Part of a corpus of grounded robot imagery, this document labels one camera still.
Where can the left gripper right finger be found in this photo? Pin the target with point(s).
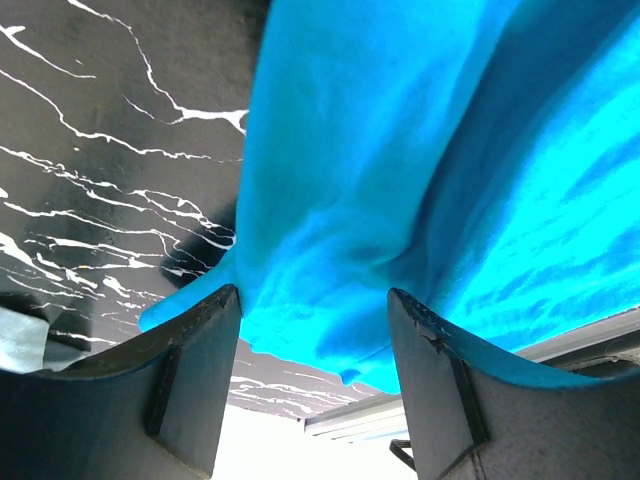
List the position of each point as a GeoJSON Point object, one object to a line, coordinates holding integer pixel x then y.
{"type": "Point", "coordinates": [476, 411]}

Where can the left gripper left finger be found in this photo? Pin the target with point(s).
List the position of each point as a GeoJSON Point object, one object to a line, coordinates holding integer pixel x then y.
{"type": "Point", "coordinates": [149, 408]}

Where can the blue t-shirt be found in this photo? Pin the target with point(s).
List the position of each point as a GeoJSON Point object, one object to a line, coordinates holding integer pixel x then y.
{"type": "Point", "coordinates": [481, 155]}

